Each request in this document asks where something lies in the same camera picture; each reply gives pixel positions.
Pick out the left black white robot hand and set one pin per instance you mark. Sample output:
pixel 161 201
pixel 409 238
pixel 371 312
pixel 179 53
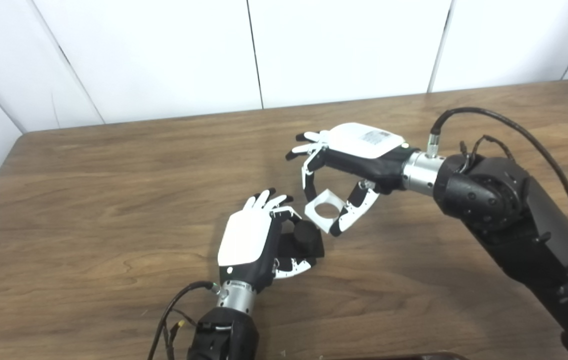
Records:
pixel 246 240

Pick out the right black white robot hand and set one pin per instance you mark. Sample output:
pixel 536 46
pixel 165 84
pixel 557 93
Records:
pixel 364 147

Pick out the black peg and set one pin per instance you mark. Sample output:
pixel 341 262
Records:
pixel 306 237

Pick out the white square piece with hole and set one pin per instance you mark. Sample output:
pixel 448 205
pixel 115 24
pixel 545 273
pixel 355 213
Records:
pixel 314 215

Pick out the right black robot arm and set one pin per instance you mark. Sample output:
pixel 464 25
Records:
pixel 519 225

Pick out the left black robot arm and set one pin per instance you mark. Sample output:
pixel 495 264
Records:
pixel 226 335

